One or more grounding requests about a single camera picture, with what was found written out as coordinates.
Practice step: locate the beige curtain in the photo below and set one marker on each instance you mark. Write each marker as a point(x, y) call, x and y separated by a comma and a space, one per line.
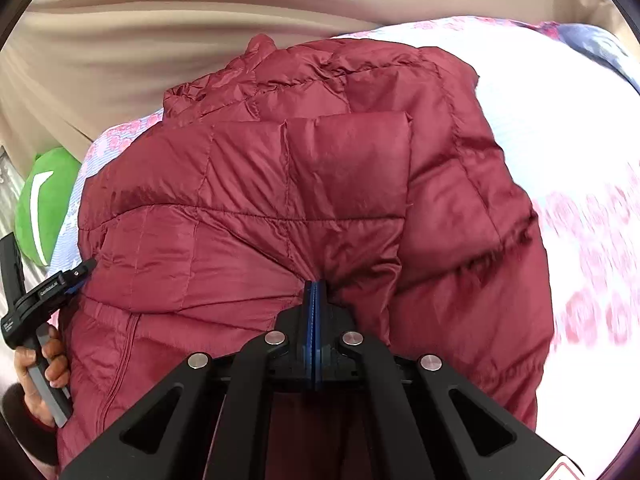
point(150, 50)

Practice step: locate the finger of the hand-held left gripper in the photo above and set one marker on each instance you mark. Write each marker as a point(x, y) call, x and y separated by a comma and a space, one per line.
point(80, 269)

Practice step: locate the person's left forearm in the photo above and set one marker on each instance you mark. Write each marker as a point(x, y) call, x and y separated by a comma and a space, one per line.
point(20, 425)

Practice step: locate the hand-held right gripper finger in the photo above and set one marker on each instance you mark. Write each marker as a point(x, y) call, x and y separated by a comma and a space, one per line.
point(320, 320)
point(310, 320)

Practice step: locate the green plush pillow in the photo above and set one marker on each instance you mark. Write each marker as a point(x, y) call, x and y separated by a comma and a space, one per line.
point(42, 200)

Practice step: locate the person's left hand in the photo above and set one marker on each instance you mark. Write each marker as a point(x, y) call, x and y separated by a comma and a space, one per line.
point(27, 385)

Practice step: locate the floral pink blue bed sheet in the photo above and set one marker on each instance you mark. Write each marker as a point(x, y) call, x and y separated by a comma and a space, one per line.
point(550, 160)

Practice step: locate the maroon puffer jacket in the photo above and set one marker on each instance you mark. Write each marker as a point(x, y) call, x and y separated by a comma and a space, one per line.
point(300, 185)

